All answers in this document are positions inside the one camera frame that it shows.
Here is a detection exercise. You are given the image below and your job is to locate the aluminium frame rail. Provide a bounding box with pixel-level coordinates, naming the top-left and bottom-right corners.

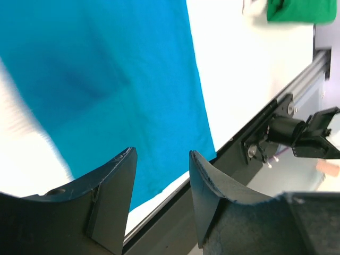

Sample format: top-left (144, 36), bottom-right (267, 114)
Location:
top-left (275, 49), bottom-right (332, 103)

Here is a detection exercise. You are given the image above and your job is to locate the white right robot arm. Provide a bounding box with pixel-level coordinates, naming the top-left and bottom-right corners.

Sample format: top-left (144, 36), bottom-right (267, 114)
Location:
top-left (266, 107), bottom-right (339, 159)

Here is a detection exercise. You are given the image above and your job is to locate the teal blue t shirt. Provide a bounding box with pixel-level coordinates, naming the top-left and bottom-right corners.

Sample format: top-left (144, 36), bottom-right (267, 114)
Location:
top-left (1, 1), bottom-right (216, 209)

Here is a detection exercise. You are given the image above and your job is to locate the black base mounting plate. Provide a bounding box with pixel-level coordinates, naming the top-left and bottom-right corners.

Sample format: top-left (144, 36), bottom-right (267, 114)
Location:
top-left (123, 92), bottom-right (295, 255)

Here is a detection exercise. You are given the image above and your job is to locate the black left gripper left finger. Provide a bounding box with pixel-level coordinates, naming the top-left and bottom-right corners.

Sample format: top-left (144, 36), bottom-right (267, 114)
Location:
top-left (1, 147), bottom-right (138, 254)

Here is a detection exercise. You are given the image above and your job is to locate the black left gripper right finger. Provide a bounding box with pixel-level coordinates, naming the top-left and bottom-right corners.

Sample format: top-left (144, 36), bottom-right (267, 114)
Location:
top-left (189, 151), bottom-right (339, 254)

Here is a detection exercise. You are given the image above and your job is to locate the green folded t shirt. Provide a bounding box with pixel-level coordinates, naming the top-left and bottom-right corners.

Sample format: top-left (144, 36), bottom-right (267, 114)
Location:
top-left (266, 0), bottom-right (337, 24)

